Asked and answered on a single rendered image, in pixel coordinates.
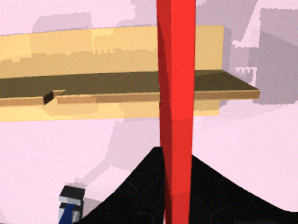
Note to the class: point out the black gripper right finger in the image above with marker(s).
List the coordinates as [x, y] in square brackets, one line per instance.
[217, 200]

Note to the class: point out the dark red board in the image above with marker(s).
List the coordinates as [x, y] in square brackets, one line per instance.
[176, 60]

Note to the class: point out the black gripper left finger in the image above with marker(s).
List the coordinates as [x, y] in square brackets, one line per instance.
[139, 200]

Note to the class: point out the dark blue board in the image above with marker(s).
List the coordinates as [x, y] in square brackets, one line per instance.
[66, 217]

